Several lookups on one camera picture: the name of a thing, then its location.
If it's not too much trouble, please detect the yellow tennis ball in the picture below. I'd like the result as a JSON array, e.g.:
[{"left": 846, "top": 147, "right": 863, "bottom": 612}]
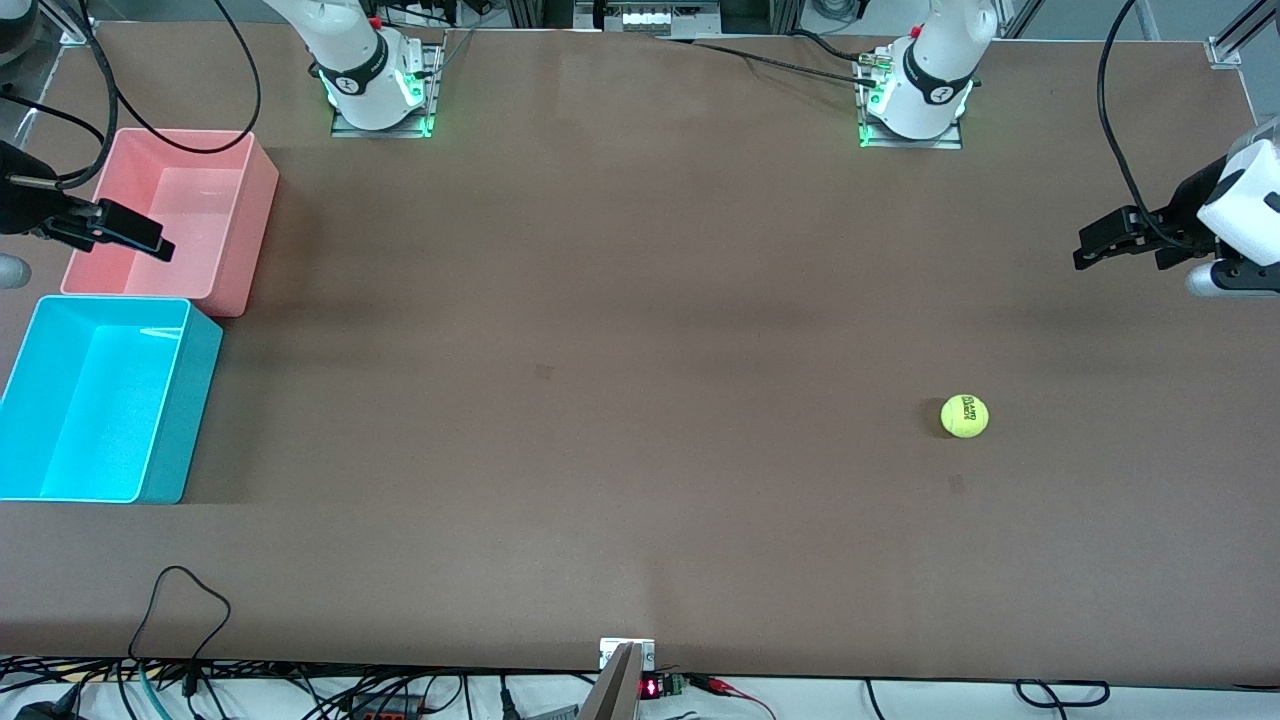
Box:
[{"left": 940, "top": 394, "right": 991, "bottom": 440}]

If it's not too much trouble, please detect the pink plastic bin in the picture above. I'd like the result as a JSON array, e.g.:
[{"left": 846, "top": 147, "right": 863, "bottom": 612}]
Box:
[{"left": 60, "top": 127, "right": 281, "bottom": 319}]

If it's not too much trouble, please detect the blue plastic bin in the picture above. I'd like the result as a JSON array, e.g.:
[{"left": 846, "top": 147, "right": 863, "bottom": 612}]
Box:
[{"left": 0, "top": 295, "right": 225, "bottom": 506}]

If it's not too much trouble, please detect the metal control box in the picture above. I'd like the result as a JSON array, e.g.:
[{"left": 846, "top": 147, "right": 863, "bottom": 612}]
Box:
[{"left": 574, "top": 0, "right": 723, "bottom": 37}]

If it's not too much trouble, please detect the black power strip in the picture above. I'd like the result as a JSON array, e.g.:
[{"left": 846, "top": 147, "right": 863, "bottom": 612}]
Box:
[{"left": 338, "top": 698, "right": 429, "bottom": 720}]

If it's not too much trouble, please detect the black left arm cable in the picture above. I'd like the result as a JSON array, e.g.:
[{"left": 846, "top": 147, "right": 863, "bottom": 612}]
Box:
[{"left": 1096, "top": 0, "right": 1206, "bottom": 256}]

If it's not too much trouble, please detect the aluminium frame profile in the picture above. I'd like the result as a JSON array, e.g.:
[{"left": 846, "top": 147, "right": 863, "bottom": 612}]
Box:
[{"left": 1214, "top": 0, "right": 1280, "bottom": 53}]

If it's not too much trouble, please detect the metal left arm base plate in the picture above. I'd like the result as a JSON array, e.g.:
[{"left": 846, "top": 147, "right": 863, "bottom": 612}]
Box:
[{"left": 856, "top": 50, "right": 966, "bottom": 152}]

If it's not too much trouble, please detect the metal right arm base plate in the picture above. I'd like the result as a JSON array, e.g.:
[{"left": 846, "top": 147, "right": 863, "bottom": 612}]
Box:
[{"left": 329, "top": 40, "right": 446, "bottom": 140}]

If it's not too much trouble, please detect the short black base cable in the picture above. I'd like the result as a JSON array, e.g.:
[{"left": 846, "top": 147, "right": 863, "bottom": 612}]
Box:
[{"left": 790, "top": 28, "right": 881, "bottom": 67}]

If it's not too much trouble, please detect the thin black looped cable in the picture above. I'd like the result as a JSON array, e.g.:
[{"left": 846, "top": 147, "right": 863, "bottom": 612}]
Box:
[{"left": 127, "top": 564, "right": 234, "bottom": 698}]

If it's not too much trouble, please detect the long black base cable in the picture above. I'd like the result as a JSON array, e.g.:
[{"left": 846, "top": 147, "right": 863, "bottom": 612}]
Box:
[{"left": 650, "top": 36, "right": 886, "bottom": 89}]

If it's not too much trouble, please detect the black coiled cable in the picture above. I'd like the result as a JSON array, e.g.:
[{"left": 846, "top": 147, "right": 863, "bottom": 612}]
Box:
[{"left": 1014, "top": 678, "right": 1112, "bottom": 709}]

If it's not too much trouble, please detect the red clip wire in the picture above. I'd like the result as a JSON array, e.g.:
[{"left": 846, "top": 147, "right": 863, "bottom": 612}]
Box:
[{"left": 690, "top": 673, "right": 779, "bottom": 720}]

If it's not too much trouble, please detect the silver mount bracket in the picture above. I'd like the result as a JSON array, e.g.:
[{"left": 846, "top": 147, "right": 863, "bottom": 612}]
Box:
[{"left": 599, "top": 637, "right": 657, "bottom": 672}]

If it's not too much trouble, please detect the grey camera mount beam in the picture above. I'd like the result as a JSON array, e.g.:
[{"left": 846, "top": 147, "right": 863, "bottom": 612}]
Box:
[{"left": 577, "top": 642, "right": 644, "bottom": 720}]

